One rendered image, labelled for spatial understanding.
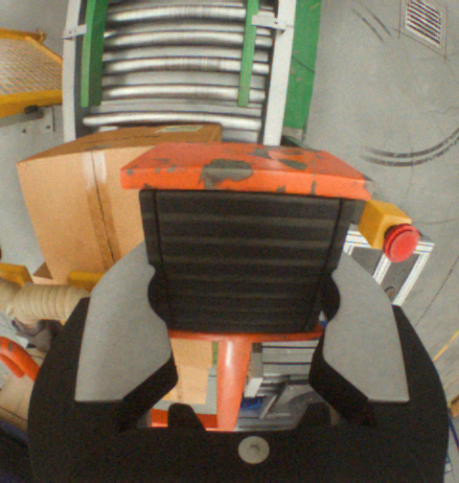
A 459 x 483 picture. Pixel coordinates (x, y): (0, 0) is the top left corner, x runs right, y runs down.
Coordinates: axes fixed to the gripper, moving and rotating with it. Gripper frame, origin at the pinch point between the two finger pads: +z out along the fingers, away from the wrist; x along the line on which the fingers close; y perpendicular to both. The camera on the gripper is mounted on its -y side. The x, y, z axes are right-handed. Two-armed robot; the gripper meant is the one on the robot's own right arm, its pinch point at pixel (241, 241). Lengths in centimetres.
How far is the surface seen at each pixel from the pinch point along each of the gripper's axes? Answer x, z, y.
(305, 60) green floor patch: 35, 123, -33
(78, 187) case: -28.3, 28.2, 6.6
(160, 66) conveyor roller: -23, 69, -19
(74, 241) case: -32.7, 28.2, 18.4
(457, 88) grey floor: 144, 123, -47
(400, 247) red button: 26.7, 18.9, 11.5
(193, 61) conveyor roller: -13, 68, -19
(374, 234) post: 24.2, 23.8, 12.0
